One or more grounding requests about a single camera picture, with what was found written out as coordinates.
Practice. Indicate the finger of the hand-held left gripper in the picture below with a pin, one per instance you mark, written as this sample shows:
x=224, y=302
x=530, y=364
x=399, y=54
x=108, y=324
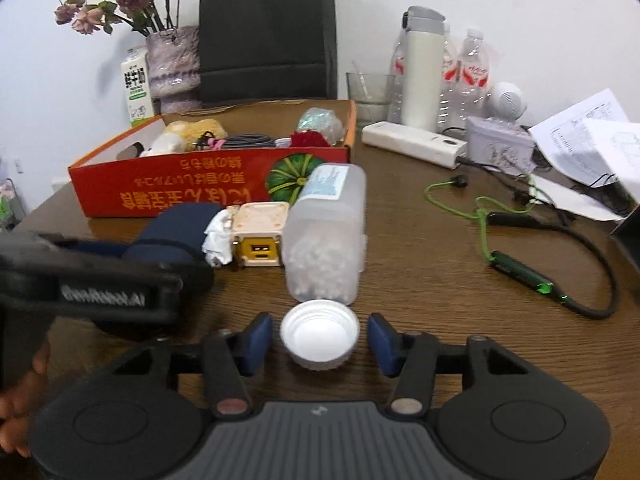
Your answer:
x=192, y=282

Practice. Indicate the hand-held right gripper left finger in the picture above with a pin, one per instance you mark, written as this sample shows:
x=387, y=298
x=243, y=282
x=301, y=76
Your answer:
x=257, y=342

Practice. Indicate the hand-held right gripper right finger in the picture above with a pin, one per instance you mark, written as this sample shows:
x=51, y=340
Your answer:
x=382, y=347

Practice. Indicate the navy zipper pouch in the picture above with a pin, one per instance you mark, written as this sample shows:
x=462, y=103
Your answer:
x=175, y=225

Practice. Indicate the white ribbed jar cap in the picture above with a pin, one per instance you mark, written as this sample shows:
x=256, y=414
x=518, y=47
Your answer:
x=320, y=332

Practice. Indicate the red cardboard box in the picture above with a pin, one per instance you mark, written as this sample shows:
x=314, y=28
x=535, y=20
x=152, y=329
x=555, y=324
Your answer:
x=175, y=185

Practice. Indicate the clear plastic jar white beads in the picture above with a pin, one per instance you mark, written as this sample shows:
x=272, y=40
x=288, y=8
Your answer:
x=325, y=220

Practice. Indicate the yellow and white plush toy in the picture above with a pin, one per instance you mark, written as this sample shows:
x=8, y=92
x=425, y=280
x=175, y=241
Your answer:
x=192, y=130

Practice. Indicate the red fabric rose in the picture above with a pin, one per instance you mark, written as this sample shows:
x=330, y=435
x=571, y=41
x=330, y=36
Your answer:
x=306, y=139

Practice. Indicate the iridescent plastic wrap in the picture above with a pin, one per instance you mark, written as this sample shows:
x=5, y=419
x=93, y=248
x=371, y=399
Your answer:
x=320, y=120

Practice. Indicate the person's left hand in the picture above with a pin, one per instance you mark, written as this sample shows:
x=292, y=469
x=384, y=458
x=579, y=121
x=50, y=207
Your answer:
x=20, y=410

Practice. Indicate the crumpled white tissue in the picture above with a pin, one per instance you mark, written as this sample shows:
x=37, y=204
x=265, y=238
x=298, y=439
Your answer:
x=217, y=240

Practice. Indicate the yellow cream toy block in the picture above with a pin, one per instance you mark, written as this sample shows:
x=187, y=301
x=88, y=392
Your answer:
x=257, y=225

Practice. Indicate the brown wooden desk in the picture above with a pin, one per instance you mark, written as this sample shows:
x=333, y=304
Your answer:
x=425, y=260

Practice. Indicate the green and black neckband earphones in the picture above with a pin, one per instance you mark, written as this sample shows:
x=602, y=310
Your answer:
x=525, y=272

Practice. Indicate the green and white milk carton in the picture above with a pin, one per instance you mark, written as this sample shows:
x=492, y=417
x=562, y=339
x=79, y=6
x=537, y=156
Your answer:
x=136, y=90

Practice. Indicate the white power strip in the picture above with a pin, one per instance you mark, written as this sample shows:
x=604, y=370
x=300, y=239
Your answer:
x=410, y=142

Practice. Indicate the purple textured vase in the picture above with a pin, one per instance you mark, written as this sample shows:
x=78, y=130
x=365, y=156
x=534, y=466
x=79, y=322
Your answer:
x=172, y=70

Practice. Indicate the pale purple tissue pack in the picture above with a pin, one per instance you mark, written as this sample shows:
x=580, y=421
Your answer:
x=500, y=145

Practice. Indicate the clear drinking glass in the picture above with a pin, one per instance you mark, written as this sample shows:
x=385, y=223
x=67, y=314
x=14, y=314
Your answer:
x=370, y=95

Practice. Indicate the black paper bag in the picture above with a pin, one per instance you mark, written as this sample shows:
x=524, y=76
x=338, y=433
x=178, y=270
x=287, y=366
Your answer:
x=265, y=35

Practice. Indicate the dark flat object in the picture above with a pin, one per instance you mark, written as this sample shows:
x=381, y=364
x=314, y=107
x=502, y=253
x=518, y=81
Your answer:
x=627, y=250

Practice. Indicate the clear water bottle red label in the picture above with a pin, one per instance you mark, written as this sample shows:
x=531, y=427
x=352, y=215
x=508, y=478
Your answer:
x=449, y=80
x=474, y=75
x=397, y=75

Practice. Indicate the white round speaker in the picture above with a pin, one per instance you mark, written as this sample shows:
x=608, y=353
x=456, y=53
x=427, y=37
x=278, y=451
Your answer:
x=507, y=100

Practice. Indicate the white thermos bottle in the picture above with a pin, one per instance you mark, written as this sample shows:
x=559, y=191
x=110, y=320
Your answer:
x=422, y=70

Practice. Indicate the printed paper sheet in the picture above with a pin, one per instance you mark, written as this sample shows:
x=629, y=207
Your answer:
x=615, y=150
x=570, y=130

